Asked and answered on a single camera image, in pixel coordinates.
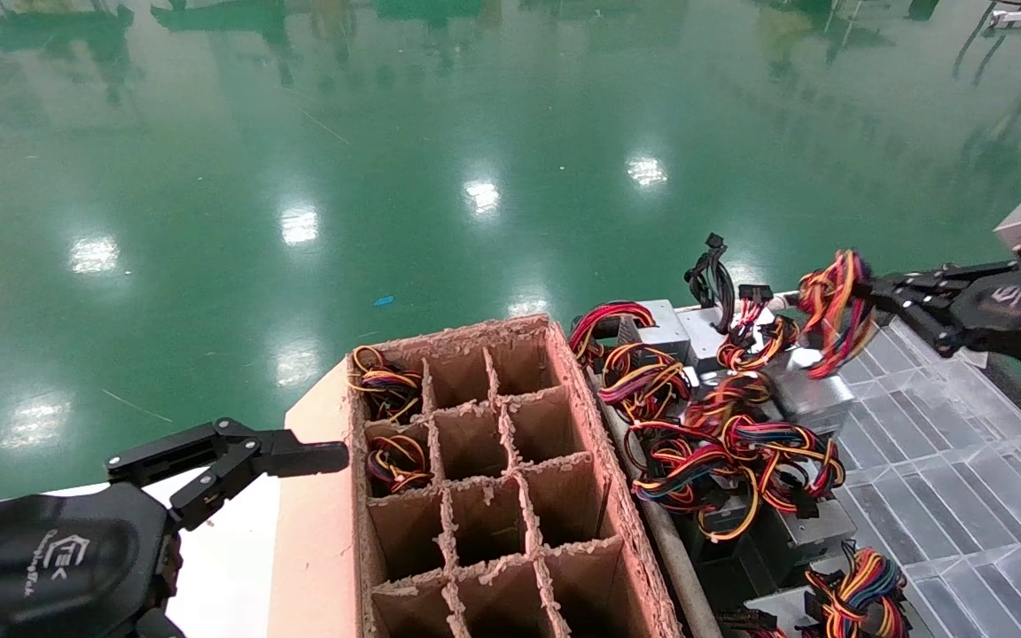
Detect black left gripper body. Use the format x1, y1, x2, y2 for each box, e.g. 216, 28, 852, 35
0, 483, 183, 638

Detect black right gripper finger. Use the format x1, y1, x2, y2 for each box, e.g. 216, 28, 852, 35
874, 297, 963, 357
865, 260, 1021, 307

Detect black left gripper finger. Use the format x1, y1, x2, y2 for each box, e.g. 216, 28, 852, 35
105, 418, 350, 533
134, 610, 185, 638

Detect grey power supply multicoloured cables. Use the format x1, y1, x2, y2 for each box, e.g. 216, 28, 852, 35
597, 341, 698, 422
686, 370, 775, 437
768, 250, 877, 437
630, 415, 857, 612
349, 344, 425, 424
365, 432, 433, 495
723, 545, 912, 638

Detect clear plastic compartment tray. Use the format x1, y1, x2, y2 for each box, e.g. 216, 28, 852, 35
830, 315, 1021, 638

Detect worn cardboard divider box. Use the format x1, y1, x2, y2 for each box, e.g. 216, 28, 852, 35
267, 315, 684, 638

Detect grey power supply black cables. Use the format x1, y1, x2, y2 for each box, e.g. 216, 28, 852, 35
679, 232, 802, 373

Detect grey power supply red cables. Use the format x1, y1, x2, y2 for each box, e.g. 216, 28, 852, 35
568, 300, 693, 366

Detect white pipe cart frame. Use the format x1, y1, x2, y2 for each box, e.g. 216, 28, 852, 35
595, 284, 928, 638

